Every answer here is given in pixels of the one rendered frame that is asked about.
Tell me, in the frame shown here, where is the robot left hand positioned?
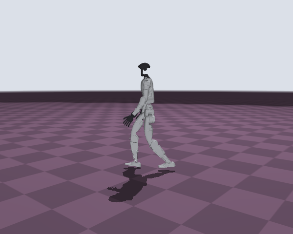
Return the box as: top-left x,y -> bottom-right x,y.
123,113 -> 137,127

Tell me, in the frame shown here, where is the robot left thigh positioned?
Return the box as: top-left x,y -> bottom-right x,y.
144,114 -> 158,146

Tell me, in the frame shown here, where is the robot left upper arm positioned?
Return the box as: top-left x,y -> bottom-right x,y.
143,80 -> 151,102

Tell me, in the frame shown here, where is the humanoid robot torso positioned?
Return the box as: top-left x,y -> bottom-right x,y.
141,77 -> 154,117

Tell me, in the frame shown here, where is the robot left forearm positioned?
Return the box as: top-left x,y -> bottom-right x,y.
132,97 -> 146,116

